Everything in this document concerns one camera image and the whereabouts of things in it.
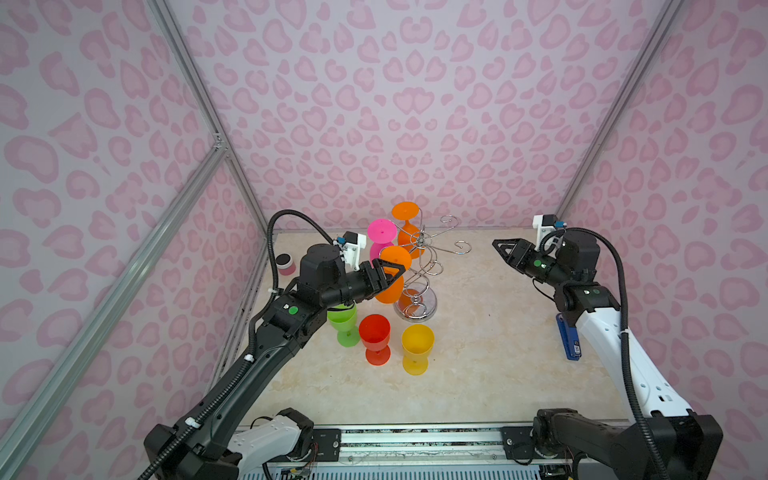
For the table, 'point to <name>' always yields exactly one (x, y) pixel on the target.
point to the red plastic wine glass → (375, 331)
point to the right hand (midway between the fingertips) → (499, 242)
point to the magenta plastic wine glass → (381, 234)
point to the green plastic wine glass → (343, 318)
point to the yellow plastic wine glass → (417, 342)
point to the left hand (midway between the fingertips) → (402, 268)
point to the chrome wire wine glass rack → (418, 302)
